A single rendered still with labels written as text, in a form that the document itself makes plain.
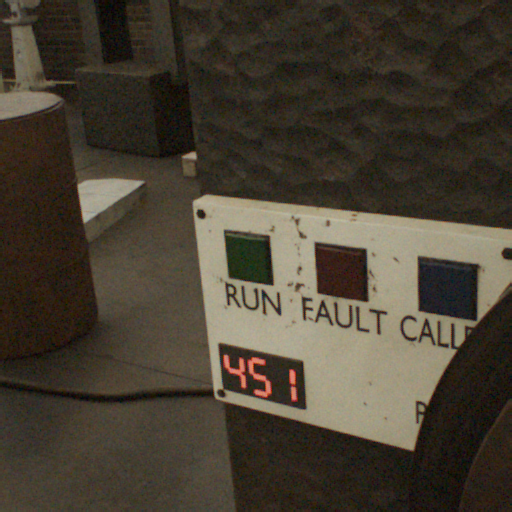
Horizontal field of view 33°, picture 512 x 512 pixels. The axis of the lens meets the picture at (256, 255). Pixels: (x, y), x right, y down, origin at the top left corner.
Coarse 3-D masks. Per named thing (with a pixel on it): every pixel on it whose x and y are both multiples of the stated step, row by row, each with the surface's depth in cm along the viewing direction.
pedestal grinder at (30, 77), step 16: (0, 0) 846; (16, 0) 833; (32, 0) 831; (16, 16) 843; (32, 16) 851; (16, 32) 848; (32, 32) 855; (16, 48) 854; (32, 48) 856; (16, 64) 860; (32, 64) 858; (16, 80) 867; (32, 80) 860
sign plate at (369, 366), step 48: (288, 240) 64; (336, 240) 62; (384, 240) 60; (432, 240) 58; (480, 240) 56; (240, 288) 69; (288, 288) 66; (384, 288) 61; (480, 288) 57; (240, 336) 70; (288, 336) 68; (336, 336) 65; (384, 336) 63; (432, 336) 61; (240, 384) 72; (288, 384) 69; (336, 384) 67; (384, 384) 64; (432, 384) 62; (384, 432) 66
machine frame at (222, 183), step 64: (192, 0) 64; (256, 0) 61; (320, 0) 58; (384, 0) 56; (448, 0) 54; (192, 64) 66; (256, 64) 63; (320, 64) 60; (384, 64) 57; (448, 64) 55; (256, 128) 65; (320, 128) 62; (384, 128) 59; (448, 128) 57; (256, 192) 67; (320, 192) 64; (384, 192) 61; (448, 192) 58; (256, 448) 77; (320, 448) 73; (384, 448) 69
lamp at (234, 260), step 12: (228, 240) 67; (240, 240) 66; (252, 240) 65; (264, 240) 65; (228, 252) 67; (240, 252) 67; (252, 252) 66; (264, 252) 65; (228, 264) 68; (240, 264) 67; (252, 264) 66; (264, 264) 66; (240, 276) 67; (252, 276) 67; (264, 276) 66
